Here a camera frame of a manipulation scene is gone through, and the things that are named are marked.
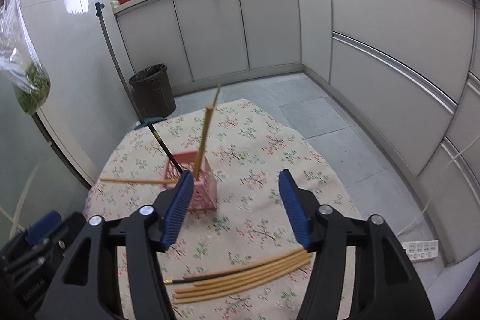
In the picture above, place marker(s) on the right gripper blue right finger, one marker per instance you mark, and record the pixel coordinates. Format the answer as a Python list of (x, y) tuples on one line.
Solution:
[(291, 200)]

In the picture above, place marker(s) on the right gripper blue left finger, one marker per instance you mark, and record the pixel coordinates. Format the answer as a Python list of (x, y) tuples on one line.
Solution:
[(174, 204)]

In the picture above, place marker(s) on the bamboo chopstick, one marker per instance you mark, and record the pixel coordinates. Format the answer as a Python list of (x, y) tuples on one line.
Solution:
[(241, 274), (273, 261), (218, 90), (239, 279), (139, 181), (240, 284), (199, 156)]

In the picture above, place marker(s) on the black chopstick with gold band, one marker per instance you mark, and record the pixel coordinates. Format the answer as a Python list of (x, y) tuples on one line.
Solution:
[(164, 147), (213, 275)]

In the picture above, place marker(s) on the pink perforated utensil holder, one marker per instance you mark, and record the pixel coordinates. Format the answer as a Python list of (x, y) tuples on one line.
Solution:
[(205, 187)]

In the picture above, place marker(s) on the floral tablecloth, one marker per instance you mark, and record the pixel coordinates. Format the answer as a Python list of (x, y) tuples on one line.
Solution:
[(247, 149)]

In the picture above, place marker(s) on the white power strip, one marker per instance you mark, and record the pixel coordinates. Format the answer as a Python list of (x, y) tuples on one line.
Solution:
[(421, 251)]

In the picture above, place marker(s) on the dark woven waste bin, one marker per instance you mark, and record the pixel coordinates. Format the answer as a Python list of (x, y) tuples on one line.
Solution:
[(153, 91)]

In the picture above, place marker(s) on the bag of green vegetables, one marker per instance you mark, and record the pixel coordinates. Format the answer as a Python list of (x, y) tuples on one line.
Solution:
[(19, 60)]

